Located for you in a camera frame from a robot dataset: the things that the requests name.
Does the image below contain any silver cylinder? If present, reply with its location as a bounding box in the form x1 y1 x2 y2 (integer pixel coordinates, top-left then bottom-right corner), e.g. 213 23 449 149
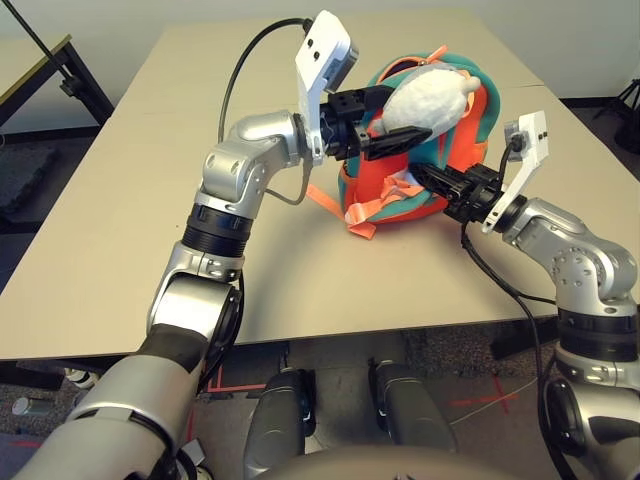
10 396 51 416

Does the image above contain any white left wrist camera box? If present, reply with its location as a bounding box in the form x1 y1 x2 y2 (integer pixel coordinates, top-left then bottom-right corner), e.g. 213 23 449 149
293 9 361 164

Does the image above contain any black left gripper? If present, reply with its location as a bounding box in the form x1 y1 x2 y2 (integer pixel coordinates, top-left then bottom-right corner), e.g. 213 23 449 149
319 83 433 163

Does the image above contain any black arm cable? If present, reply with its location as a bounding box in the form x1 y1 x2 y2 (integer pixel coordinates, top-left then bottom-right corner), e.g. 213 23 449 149
197 17 316 396
459 137 576 480

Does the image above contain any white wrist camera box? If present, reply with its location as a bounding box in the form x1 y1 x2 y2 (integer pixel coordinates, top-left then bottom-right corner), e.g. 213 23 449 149
482 110 551 235
293 9 361 164

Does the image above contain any grey white plush whale keychain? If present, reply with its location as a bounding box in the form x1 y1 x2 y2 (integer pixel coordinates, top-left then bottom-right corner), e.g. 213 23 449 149
372 64 482 139

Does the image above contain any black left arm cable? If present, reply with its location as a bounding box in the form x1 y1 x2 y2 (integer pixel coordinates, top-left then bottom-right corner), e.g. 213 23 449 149
197 17 316 396

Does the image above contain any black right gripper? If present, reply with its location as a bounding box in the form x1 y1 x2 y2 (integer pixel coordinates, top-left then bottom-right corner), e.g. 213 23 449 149
411 163 507 224

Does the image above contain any thin black pole with clamp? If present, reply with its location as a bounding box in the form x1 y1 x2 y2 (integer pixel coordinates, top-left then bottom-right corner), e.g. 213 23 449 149
12 0 84 99

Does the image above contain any small grey block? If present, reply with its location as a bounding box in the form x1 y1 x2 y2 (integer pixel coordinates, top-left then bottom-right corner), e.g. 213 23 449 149
179 439 206 466

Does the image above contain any orange and teal backpack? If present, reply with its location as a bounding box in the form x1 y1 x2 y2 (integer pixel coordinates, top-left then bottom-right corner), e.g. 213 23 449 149
307 44 503 241

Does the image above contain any grey robot right leg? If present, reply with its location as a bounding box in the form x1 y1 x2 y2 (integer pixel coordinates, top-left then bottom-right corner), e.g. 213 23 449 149
367 357 459 454

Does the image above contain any thin white floor cable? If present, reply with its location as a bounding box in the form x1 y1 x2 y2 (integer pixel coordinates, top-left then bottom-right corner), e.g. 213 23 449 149
449 377 539 429

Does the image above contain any side table with black frame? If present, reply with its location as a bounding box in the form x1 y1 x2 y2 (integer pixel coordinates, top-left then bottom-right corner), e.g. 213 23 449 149
0 33 116 131

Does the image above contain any dark grey foam mat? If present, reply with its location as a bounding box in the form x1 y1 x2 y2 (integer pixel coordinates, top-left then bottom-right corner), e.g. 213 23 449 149
0 144 59 226

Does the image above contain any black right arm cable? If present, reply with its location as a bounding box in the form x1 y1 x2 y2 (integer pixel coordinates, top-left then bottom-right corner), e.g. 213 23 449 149
459 137 576 480

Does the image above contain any black tripod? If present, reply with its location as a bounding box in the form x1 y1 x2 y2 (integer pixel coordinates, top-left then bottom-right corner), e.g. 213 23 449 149
594 77 640 151

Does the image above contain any grey robot torso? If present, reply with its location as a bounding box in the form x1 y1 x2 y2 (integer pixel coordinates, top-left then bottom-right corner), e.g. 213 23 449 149
269 447 501 480

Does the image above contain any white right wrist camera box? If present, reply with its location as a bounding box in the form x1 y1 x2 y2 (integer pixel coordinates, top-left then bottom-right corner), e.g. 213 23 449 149
482 110 551 235

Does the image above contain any black table foot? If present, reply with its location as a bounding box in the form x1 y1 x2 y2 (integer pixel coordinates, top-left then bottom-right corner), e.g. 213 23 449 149
492 324 559 361
0 359 66 391

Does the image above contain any grey robot left leg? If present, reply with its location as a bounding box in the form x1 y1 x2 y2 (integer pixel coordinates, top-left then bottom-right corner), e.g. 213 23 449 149
244 367 316 480

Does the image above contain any grey robot leg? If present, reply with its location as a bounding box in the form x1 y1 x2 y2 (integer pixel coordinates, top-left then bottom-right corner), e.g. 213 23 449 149
244 367 316 480
367 357 459 454

